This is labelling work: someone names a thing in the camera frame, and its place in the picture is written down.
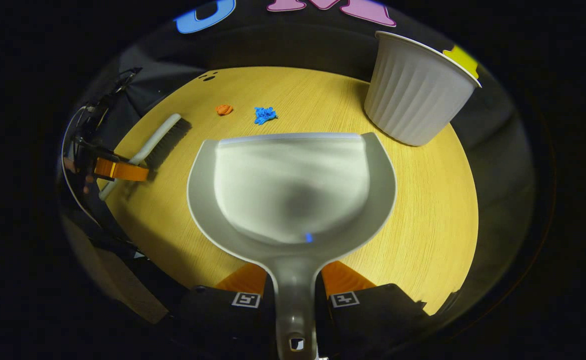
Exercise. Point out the orange paper scrap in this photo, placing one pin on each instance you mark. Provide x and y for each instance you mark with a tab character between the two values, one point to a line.
224	109

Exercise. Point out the white ribbed cup garbage bin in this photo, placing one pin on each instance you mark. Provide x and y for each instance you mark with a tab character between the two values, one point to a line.
412	95

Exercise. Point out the small white broom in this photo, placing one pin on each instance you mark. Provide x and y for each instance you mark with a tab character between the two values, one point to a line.
163	140

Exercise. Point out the white plastic dustpan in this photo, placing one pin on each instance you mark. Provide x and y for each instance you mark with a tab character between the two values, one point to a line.
292	185

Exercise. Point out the black backdrop cloth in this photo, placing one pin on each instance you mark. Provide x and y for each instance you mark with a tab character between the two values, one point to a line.
297	45

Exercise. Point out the blue paper scrap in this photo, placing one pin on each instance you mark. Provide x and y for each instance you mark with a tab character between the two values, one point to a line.
265	115

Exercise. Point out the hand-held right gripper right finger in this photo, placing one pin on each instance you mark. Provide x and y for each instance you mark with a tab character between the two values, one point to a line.
367	315

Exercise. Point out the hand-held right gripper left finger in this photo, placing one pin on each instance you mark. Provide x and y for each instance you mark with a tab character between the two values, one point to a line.
223	320

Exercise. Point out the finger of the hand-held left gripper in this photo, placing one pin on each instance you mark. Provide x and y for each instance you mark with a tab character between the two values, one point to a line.
123	170

